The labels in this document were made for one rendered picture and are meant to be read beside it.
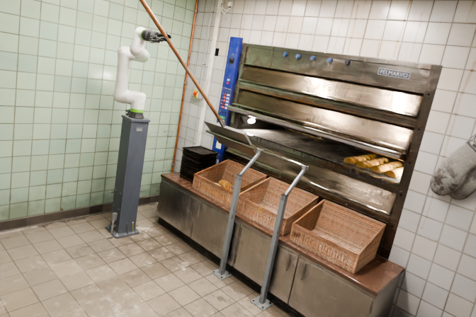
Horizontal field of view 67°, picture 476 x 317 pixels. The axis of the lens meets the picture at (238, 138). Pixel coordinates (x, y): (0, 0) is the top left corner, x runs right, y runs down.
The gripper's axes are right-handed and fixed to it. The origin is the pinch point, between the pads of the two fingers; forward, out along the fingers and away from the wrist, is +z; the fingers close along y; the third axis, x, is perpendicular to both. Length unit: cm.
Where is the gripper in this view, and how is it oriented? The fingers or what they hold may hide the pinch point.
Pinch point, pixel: (166, 37)
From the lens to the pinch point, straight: 281.8
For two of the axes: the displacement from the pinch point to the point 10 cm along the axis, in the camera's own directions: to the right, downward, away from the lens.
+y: -5.8, 7.4, -3.4
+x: -3.9, -6.2, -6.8
